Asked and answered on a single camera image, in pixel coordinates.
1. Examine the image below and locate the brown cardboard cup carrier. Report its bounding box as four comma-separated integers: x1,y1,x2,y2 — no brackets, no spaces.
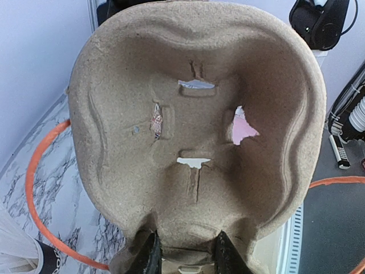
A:
68,1,326,273

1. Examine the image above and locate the pink plastic plate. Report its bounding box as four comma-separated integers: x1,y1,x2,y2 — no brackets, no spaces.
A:
232,106,259,146

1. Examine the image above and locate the stack of white cups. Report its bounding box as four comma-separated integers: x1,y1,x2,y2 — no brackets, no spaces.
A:
349,98,364,138

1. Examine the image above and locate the black cup of straws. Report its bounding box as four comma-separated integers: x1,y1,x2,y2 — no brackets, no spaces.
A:
34,239,62,274

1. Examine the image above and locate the red patterned ceramic bowl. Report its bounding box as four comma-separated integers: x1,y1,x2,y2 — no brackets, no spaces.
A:
151,103,163,140

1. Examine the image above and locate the white paper gift bag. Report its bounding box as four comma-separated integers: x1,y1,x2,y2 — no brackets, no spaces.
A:
0,119,365,274

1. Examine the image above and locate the white power strip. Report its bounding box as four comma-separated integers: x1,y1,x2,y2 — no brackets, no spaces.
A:
329,135,351,170

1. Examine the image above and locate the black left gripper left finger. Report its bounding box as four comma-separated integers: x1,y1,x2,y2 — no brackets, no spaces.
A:
133,231,162,273

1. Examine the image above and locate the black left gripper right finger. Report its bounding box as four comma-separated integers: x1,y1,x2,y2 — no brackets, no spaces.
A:
214,231,251,274

